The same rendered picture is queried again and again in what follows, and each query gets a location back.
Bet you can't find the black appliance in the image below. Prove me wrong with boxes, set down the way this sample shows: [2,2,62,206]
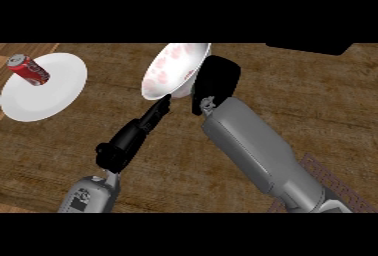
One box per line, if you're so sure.
[265,43,355,56]

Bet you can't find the brown patterned placemat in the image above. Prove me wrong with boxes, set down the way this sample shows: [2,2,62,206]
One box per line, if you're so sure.
[268,152,378,214]

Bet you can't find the red soda can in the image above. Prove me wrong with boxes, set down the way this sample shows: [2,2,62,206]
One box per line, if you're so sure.
[6,54,52,87]

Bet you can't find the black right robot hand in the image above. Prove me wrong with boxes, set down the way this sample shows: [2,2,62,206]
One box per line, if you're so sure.
[191,55,243,117]

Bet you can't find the white plate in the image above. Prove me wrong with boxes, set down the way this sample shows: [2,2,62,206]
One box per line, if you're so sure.
[0,52,89,123]

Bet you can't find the white bowl with pink pattern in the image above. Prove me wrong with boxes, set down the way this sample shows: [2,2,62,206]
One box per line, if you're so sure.
[141,43,213,101]

